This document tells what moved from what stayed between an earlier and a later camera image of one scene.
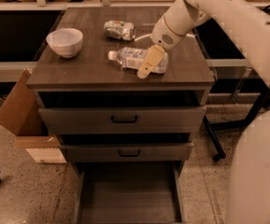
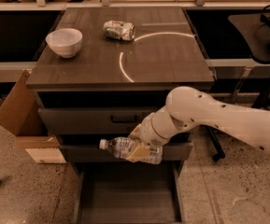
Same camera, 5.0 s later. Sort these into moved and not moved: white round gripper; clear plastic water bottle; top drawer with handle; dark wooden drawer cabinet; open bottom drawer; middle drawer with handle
Moved: white round gripper; clear plastic water bottle
Not moved: dark wooden drawer cabinet; top drawer with handle; open bottom drawer; middle drawer with handle
